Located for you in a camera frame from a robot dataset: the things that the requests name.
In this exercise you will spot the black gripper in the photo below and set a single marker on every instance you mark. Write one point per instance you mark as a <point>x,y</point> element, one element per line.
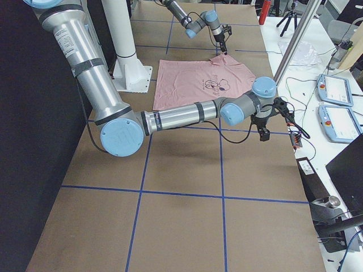
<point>219,39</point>
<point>260,122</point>

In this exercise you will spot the pink t-shirt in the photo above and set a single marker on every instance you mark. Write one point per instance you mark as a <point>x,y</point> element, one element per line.
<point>182,83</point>

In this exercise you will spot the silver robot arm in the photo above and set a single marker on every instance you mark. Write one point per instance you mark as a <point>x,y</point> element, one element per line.
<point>121,129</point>
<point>194,23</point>

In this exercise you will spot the orange connector box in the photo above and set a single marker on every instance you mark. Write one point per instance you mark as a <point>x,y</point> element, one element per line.
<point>295,137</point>

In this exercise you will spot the red cylinder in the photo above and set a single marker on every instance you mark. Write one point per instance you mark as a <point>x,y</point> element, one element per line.
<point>264,11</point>

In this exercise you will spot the black tripod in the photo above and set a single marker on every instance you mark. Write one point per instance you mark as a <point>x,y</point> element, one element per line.
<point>291,15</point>

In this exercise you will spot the near teach pendant tablet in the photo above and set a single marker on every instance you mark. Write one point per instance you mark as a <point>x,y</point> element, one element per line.
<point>339,123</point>

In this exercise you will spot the teach pendant tablet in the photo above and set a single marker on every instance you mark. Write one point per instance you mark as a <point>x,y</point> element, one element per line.
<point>334,90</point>
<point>339,123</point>

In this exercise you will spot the clear plastic bag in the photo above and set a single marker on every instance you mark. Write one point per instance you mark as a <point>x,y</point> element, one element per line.
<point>305,55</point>

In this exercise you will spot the brown paper table cover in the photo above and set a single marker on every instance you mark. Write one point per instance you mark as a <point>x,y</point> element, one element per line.
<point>191,199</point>

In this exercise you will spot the far teach pendant tablet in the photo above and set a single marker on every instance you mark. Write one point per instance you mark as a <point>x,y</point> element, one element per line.
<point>334,90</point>

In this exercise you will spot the black monitor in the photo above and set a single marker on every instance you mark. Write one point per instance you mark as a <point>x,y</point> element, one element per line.
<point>345,171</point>

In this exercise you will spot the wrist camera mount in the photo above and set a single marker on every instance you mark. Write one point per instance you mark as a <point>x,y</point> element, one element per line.
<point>226,29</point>
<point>281,106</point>

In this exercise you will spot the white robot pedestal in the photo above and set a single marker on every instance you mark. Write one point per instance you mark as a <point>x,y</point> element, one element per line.
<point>129,74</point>

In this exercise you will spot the aluminium frame post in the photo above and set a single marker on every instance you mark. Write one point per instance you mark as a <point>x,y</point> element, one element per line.
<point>302,27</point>

